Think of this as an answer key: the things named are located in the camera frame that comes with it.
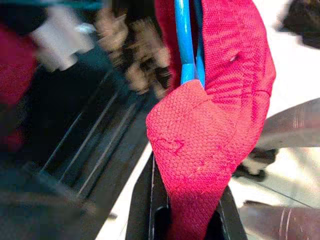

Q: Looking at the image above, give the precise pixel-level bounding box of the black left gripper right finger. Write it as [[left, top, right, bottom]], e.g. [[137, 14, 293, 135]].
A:
[[206, 186, 248, 240]]

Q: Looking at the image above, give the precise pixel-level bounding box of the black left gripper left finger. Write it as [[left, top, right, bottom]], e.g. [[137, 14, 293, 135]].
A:
[[125, 151, 173, 240]]

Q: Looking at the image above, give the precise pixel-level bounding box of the red knitted garment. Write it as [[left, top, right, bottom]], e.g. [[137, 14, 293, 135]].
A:
[[145, 0, 277, 240]]

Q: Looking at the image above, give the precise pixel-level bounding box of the blue plastic hanger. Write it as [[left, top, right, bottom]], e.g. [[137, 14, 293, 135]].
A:
[[174, 0, 206, 88]]

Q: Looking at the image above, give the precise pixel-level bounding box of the grey robot left leg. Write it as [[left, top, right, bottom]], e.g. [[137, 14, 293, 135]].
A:
[[239, 199, 320, 240]]

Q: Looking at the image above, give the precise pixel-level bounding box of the grey robot leg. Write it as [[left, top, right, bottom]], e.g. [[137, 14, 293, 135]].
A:
[[232, 98, 320, 182], [239, 199, 320, 240]]

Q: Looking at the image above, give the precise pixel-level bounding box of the black clothes rack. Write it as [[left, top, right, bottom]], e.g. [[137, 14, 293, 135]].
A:
[[22, 62, 161, 208]]

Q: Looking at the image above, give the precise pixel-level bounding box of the grey robot right leg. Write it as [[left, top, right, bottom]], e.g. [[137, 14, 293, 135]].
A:
[[232, 98, 320, 182]]

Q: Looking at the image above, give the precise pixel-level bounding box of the black garment gold crane print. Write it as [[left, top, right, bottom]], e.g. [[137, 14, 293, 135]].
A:
[[94, 9, 175, 100]]

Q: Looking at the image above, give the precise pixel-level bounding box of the red hanging garment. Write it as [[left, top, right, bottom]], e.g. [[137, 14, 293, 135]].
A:
[[0, 23, 40, 153]]

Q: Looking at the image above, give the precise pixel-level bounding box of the white hanging garment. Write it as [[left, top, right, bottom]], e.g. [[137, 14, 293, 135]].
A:
[[31, 4, 97, 72]]

